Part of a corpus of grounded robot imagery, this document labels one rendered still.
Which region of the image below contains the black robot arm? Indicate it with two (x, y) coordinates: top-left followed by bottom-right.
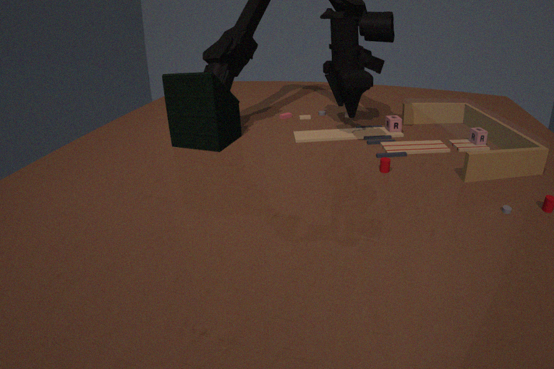
(203, 0), (395, 91)

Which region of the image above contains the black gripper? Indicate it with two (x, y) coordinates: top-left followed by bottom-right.
(323, 40), (374, 118)

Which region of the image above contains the red cylinder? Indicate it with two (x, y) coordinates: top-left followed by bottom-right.
(380, 157), (391, 173)
(542, 195), (554, 213)

